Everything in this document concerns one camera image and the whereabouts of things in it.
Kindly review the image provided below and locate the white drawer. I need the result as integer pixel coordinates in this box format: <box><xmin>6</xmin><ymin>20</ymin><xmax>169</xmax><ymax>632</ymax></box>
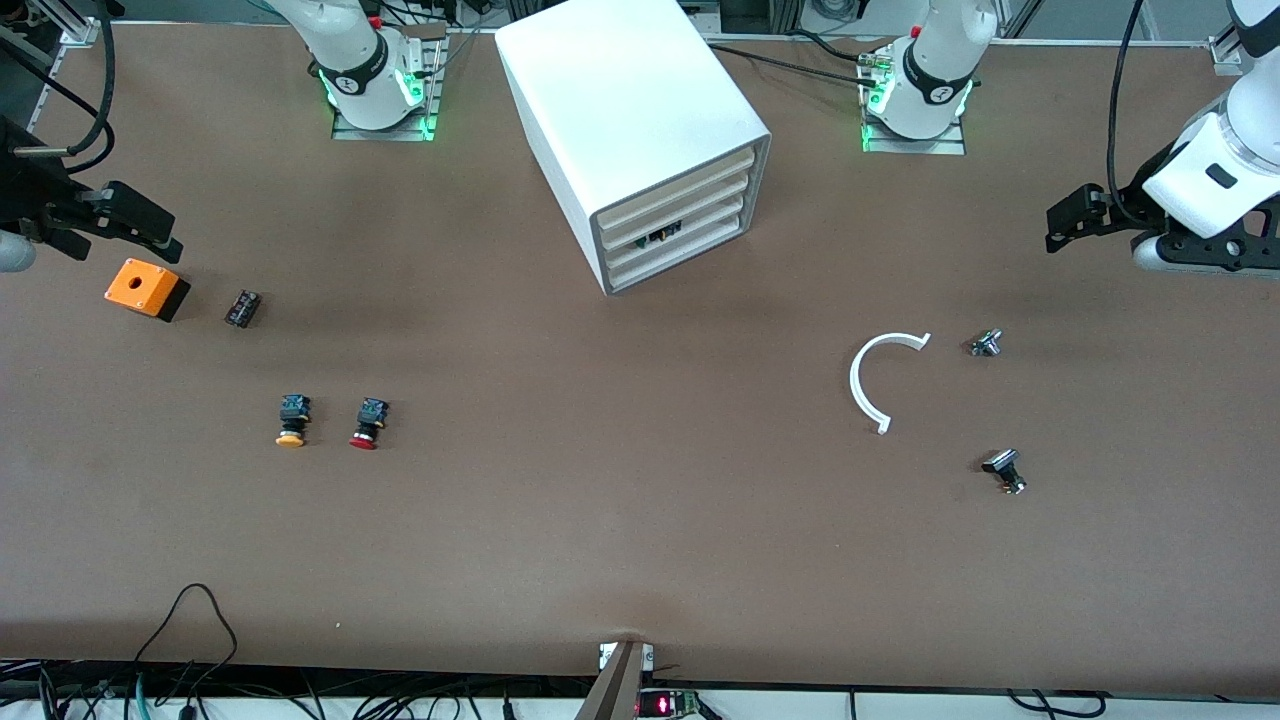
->
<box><xmin>600</xmin><ymin>148</ymin><xmax>754</xmax><ymax>239</ymax></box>
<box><xmin>603</xmin><ymin>170</ymin><xmax>754</xmax><ymax>259</ymax></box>
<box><xmin>606</xmin><ymin>192</ymin><xmax>754</xmax><ymax>277</ymax></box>
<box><xmin>608</xmin><ymin>215</ymin><xmax>754</xmax><ymax>294</ymax></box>

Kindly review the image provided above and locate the yellow push button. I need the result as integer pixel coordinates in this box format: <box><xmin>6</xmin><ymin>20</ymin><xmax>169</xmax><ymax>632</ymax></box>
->
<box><xmin>275</xmin><ymin>394</ymin><xmax>312</xmax><ymax>448</ymax></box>

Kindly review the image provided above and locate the red push button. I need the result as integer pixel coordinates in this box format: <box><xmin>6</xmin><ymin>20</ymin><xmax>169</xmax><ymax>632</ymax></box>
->
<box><xmin>349</xmin><ymin>397</ymin><xmax>390</xmax><ymax>451</ymax></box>

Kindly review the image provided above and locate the white drawer cabinet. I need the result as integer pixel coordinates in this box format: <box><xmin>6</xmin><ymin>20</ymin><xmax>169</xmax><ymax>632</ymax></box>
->
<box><xmin>494</xmin><ymin>0</ymin><xmax>773</xmax><ymax>297</ymax></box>

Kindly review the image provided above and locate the orange box with black base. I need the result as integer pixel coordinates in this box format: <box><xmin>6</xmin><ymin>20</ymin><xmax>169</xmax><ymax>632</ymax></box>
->
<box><xmin>104</xmin><ymin>257</ymin><xmax>191</xmax><ymax>323</ymax></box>

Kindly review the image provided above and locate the white curved plastic arc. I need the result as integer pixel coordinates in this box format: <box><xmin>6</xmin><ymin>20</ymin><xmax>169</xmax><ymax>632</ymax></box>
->
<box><xmin>849</xmin><ymin>332</ymin><xmax>933</xmax><ymax>436</ymax></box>

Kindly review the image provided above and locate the device with red display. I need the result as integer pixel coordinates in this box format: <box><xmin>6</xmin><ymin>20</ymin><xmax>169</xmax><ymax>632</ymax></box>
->
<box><xmin>637</xmin><ymin>688</ymin><xmax>706</xmax><ymax>719</ymax></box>

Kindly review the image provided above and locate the black left camera mount bracket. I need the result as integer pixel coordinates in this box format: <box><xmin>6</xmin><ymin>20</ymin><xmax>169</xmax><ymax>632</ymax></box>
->
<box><xmin>1160</xmin><ymin>205</ymin><xmax>1280</xmax><ymax>273</ymax></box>

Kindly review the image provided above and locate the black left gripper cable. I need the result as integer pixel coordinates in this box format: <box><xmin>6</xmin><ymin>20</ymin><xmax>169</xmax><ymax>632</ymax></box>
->
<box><xmin>1104</xmin><ymin>0</ymin><xmax>1151</xmax><ymax>229</ymax></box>

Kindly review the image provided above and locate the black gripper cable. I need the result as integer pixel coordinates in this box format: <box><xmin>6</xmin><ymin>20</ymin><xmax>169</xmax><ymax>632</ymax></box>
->
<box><xmin>0</xmin><ymin>0</ymin><xmax>119</xmax><ymax>176</ymax></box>
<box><xmin>1104</xmin><ymin>0</ymin><xmax>1151</xmax><ymax>229</ymax></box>

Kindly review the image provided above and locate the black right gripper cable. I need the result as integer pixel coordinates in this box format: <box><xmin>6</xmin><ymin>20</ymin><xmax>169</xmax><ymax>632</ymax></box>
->
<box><xmin>0</xmin><ymin>0</ymin><xmax>119</xmax><ymax>176</ymax></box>

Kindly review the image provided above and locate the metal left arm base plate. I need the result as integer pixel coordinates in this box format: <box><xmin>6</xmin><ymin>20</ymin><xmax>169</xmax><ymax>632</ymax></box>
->
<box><xmin>860</xmin><ymin>45</ymin><xmax>968</xmax><ymax>156</ymax></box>

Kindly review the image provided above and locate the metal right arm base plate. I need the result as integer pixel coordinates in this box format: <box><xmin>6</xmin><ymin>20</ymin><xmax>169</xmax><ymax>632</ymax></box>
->
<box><xmin>330</xmin><ymin>22</ymin><xmax>446</xmax><ymax>143</ymax></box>

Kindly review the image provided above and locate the black table cable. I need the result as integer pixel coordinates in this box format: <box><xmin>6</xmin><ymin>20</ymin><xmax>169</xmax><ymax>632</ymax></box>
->
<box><xmin>705</xmin><ymin>43</ymin><xmax>886</xmax><ymax>89</ymax></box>

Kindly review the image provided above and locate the black looped cable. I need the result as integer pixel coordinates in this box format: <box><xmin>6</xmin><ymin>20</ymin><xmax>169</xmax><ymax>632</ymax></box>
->
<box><xmin>133</xmin><ymin>583</ymin><xmax>239</xmax><ymax>701</ymax></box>

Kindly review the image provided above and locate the grey metal bracket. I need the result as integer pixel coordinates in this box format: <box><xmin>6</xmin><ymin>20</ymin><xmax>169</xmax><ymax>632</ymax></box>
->
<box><xmin>575</xmin><ymin>640</ymin><xmax>651</xmax><ymax>720</ymax></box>

